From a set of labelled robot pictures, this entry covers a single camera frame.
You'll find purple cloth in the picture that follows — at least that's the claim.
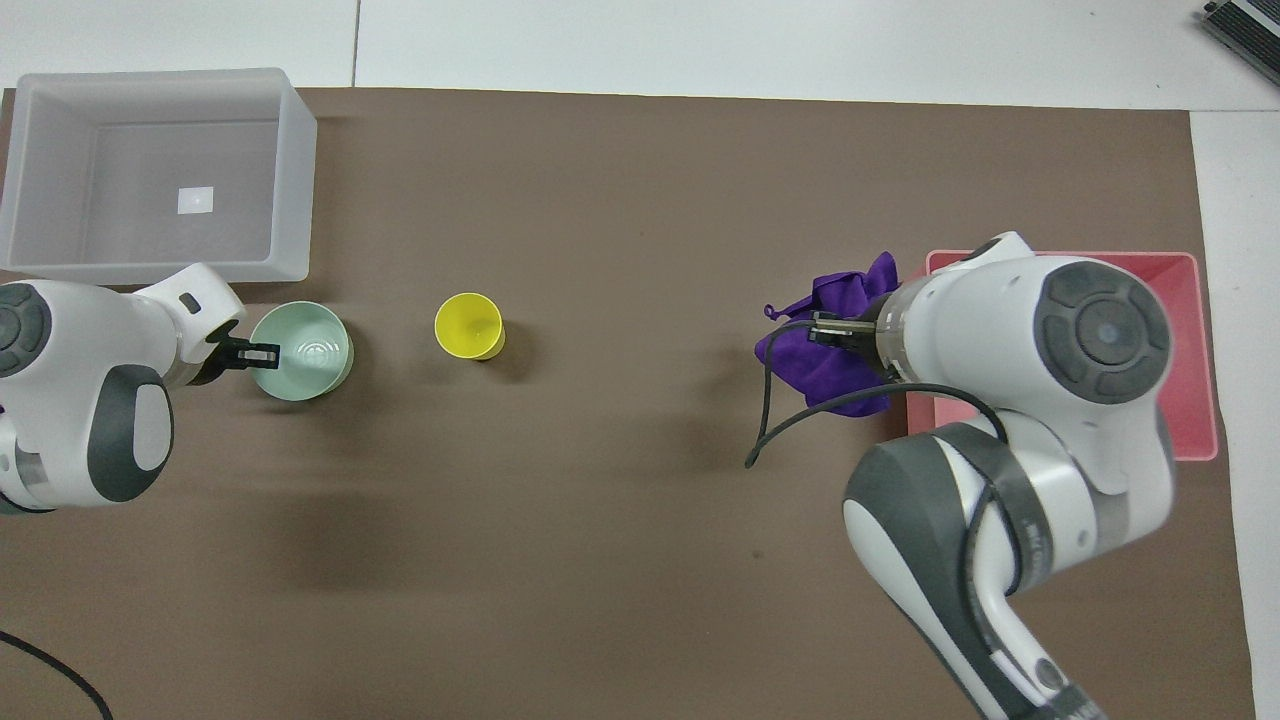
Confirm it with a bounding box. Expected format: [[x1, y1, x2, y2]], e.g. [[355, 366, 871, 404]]
[[754, 251, 902, 419]]

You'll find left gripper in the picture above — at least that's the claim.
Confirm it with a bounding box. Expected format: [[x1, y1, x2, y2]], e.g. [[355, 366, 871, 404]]
[[188, 322, 249, 388]]

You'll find translucent white plastic bin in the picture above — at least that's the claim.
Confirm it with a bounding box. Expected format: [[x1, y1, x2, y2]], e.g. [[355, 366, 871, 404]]
[[0, 68, 319, 287]]

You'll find yellow plastic cup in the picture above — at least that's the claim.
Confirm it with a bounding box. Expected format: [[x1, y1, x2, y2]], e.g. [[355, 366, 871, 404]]
[[434, 292, 506, 362]]

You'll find red plastic bin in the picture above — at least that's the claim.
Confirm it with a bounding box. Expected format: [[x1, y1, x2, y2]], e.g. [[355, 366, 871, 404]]
[[904, 250, 1220, 463]]

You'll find black cable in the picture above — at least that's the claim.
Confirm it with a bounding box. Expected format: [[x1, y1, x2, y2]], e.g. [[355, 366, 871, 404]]
[[0, 630, 114, 720], [744, 312, 1011, 471]]

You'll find light green bowl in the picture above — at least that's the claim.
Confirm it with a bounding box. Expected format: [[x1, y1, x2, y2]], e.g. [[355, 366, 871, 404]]
[[249, 301, 355, 403]]

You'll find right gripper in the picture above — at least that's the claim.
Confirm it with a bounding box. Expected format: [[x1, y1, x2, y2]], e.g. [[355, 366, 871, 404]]
[[838, 318, 897, 391]]

